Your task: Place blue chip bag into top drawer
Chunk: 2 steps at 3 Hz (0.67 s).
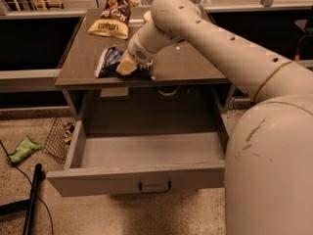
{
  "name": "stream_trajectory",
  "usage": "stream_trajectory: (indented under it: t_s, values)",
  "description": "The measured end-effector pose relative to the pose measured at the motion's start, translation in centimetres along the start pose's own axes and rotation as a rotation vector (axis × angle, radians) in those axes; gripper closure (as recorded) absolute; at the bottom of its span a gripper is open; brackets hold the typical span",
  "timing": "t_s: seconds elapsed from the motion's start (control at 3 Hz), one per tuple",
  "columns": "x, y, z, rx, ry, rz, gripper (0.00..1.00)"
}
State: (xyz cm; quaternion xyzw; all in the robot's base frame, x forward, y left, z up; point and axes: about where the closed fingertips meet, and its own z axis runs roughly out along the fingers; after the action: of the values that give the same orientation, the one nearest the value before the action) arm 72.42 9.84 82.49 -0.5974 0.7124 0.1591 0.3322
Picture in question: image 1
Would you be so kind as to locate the open grey top drawer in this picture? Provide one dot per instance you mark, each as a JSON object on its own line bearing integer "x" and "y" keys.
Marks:
{"x": 112, "y": 155}

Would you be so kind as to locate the brown yellow chip bag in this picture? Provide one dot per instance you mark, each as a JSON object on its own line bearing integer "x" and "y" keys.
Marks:
{"x": 114, "y": 19}

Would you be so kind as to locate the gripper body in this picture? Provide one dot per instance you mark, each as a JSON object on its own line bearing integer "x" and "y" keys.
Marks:
{"x": 137, "y": 54}

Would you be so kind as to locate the green snack packet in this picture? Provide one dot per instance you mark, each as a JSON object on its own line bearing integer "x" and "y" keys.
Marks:
{"x": 23, "y": 150}

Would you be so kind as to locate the wire mesh basket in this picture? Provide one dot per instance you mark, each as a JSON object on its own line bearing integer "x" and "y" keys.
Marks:
{"x": 57, "y": 143}

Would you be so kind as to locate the blue chip bag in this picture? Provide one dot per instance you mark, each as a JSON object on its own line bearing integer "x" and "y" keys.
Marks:
{"x": 109, "y": 61}

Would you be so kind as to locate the white label sticker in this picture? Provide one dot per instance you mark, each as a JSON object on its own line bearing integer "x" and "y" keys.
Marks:
{"x": 114, "y": 92}

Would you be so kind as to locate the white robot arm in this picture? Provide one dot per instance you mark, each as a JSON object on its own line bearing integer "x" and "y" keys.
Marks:
{"x": 269, "y": 158}

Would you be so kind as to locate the white bowl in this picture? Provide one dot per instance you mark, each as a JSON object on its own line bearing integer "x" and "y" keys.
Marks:
{"x": 147, "y": 17}

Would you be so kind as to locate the black drawer handle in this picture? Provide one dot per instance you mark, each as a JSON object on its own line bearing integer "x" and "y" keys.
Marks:
{"x": 154, "y": 189}

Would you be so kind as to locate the grey drawer cabinet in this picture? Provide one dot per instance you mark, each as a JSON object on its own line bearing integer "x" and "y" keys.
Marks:
{"x": 185, "y": 83}

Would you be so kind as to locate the black stand leg left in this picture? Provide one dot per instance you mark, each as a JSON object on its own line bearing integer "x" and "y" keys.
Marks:
{"x": 28, "y": 205}

